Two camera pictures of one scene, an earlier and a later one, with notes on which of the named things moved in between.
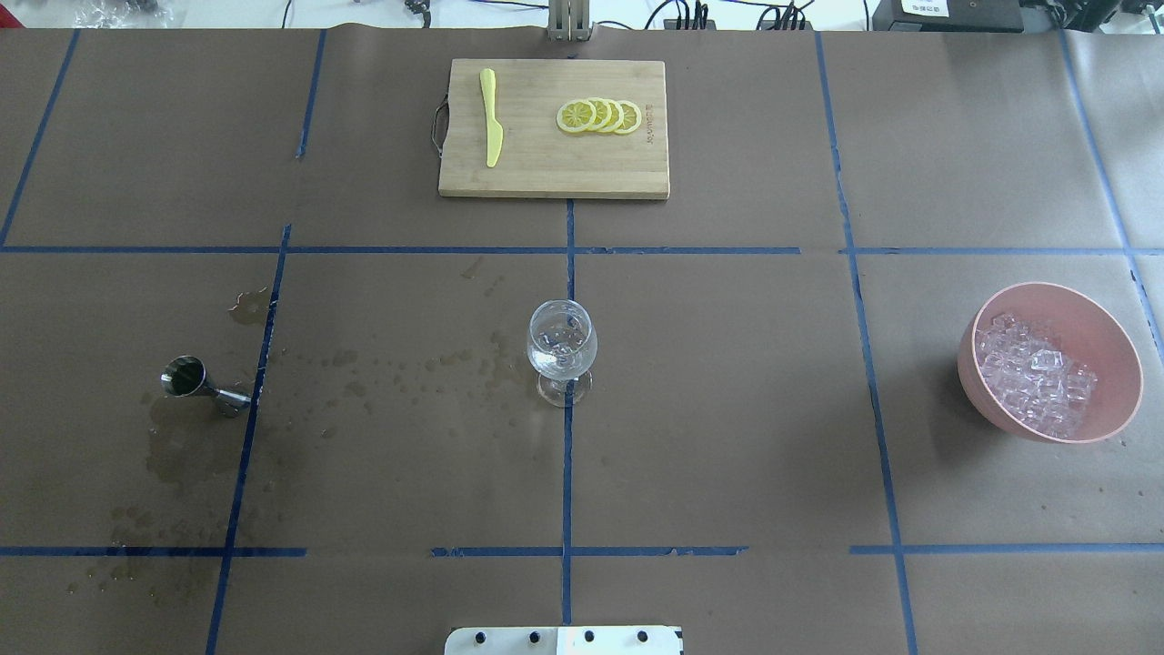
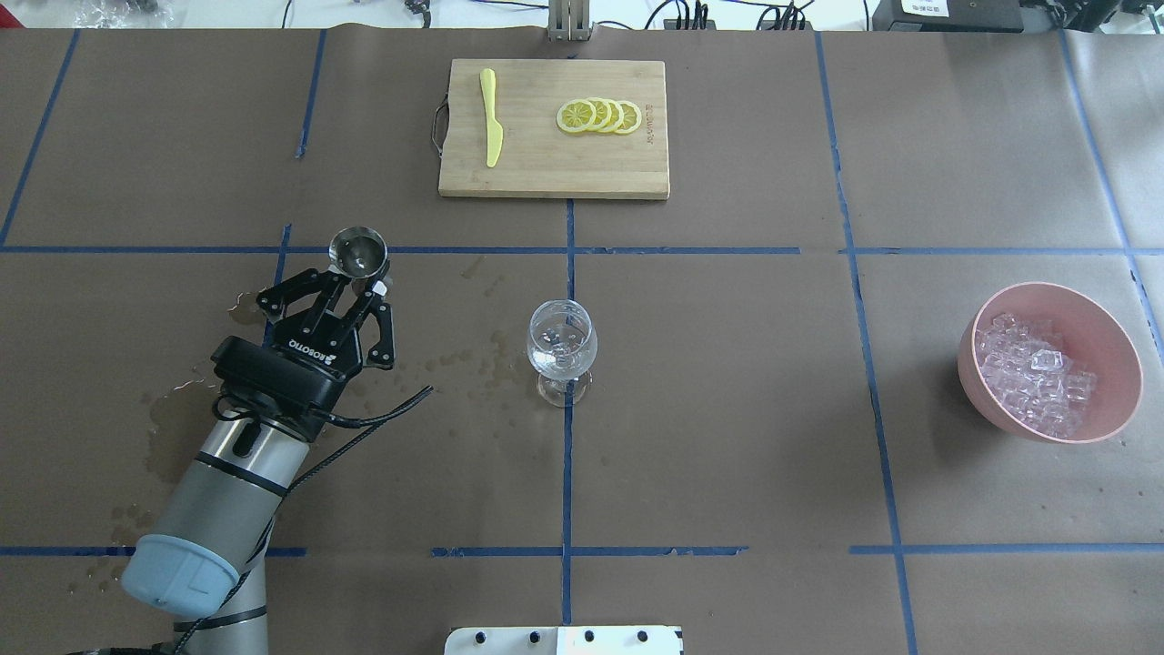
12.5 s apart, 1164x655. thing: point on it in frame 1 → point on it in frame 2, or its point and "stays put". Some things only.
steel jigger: x=186 y=376 → x=358 y=252
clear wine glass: x=562 y=345 stays put
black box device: x=964 y=16 stays put
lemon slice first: x=576 y=115 stays put
